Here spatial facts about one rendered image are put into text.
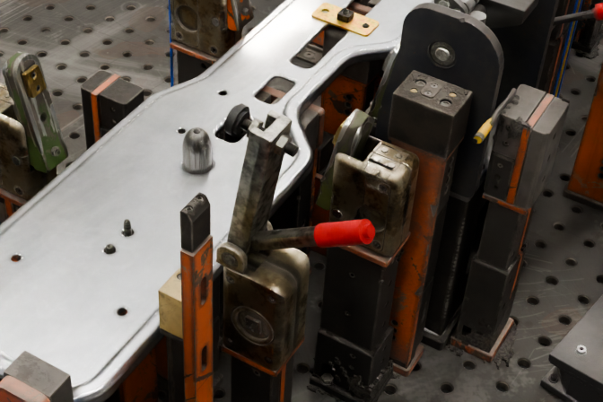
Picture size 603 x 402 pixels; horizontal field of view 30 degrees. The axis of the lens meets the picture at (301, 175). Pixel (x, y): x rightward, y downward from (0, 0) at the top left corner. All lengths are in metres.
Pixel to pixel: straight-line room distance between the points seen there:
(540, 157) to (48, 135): 0.53
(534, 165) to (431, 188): 0.12
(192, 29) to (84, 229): 0.43
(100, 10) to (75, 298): 1.00
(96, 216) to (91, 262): 0.07
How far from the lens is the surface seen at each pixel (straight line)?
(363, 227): 0.96
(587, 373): 1.40
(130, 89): 1.36
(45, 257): 1.15
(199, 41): 1.51
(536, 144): 1.22
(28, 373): 0.80
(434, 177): 1.20
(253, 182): 0.98
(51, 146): 1.26
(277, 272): 1.05
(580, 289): 1.59
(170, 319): 1.04
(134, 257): 1.14
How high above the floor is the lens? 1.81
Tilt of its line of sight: 42 degrees down
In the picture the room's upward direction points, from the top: 4 degrees clockwise
